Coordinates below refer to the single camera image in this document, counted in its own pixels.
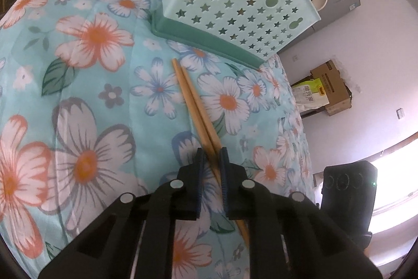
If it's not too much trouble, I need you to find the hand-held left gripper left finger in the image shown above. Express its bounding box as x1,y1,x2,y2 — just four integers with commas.
38,148,207,279

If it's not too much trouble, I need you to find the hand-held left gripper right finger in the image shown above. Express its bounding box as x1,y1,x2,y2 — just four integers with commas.
219,146,382,279

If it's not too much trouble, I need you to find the mint green utensil basket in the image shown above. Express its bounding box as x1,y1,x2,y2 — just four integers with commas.
150,0,322,72

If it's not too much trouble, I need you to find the yellow green paper bag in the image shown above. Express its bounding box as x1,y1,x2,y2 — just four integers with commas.
291,78,330,110

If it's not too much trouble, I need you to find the open cardboard box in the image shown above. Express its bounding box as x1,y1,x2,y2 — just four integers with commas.
310,60,353,117

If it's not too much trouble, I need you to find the floral blue blanket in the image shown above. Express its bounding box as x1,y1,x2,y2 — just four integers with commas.
0,0,316,279

